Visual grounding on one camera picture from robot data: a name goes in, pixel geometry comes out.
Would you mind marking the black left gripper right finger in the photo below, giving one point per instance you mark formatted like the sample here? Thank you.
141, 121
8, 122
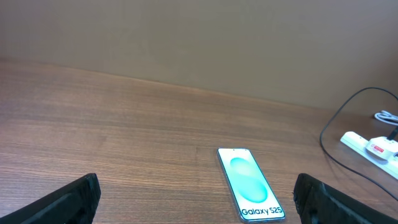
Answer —
319, 203

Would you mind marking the white power strip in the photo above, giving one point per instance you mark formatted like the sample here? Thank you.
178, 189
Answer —
357, 143

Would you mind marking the white charger plug adapter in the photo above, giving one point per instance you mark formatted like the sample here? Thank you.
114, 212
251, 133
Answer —
382, 147

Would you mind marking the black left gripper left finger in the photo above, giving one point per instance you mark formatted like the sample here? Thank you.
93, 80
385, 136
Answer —
75, 202

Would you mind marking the Galaxy S25 smartphone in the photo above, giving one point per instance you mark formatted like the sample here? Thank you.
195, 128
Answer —
252, 195

